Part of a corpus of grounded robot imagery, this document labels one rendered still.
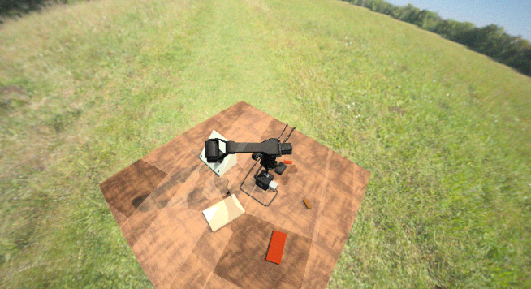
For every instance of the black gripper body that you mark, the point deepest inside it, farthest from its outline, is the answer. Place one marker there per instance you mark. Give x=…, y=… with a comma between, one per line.
x=279, y=168

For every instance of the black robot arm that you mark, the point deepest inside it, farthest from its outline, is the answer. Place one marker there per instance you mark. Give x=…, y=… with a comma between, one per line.
x=269, y=148

